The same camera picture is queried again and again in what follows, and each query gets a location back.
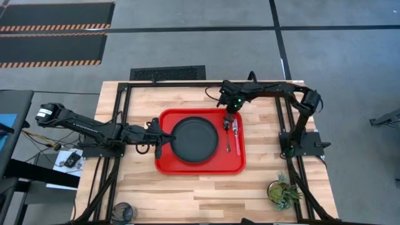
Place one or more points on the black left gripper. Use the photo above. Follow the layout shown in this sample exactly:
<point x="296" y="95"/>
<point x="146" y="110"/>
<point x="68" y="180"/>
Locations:
<point x="153" y="133"/>

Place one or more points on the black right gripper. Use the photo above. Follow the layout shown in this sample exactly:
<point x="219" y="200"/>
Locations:
<point x="233" y="105"/>

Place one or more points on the silver metal spoon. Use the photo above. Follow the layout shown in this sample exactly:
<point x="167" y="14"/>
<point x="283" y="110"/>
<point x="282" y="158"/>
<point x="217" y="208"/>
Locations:
<point x="227" y="125"/>

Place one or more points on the dark round plate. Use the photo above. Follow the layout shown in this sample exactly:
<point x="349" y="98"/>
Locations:
<point x="195" y="140"/>

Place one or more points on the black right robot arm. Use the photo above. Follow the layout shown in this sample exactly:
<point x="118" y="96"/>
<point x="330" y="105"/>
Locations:
<point x="275" y="89"/>

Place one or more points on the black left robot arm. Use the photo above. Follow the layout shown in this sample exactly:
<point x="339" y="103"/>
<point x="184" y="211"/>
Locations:
<point x="81" y="125"/>

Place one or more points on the red plastic tray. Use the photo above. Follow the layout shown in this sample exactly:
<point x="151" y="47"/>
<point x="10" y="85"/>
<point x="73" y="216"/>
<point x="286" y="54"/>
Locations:
<point x="203" y="168"/>

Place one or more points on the clear glass cup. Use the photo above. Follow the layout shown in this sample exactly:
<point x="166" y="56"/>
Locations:
<point x="123" y="214"/>

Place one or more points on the black floor vent grille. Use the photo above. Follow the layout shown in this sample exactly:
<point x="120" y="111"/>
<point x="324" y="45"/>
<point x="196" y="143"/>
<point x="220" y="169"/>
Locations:
<point x="167" y="73"/>

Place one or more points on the potted green succulent plant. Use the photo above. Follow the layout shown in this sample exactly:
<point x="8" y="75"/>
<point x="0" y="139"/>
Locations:
<point x="281" y="193"/>

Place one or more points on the small black device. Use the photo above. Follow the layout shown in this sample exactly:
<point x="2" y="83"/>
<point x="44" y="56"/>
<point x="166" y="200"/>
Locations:
<point x="72" y="159"/>

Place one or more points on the white paper sheet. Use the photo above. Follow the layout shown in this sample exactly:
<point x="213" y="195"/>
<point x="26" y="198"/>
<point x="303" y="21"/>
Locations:
<point x="54" y="175"/>

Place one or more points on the black hazard-striped floor mat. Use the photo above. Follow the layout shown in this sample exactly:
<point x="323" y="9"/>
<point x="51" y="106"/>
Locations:
<point x="50" y="48"/>
<point x="56" y="14"/>

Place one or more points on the grey stand leg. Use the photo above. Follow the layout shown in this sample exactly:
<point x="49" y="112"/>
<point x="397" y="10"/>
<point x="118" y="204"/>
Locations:
<point x="386" y="118"/>

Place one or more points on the black side desk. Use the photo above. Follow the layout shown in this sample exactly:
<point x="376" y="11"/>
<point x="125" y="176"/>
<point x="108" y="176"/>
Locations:
<point x="14" y="106"/>

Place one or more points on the black aluminium table frame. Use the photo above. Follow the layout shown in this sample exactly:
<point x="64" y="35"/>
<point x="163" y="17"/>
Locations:
<point x="175" y="83"/>

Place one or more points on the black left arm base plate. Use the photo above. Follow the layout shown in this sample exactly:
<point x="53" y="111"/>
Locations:
<point x="93" y="152"/>

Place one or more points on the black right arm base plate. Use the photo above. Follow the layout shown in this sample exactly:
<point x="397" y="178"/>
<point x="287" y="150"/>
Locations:
<point x="312" y="143"/>

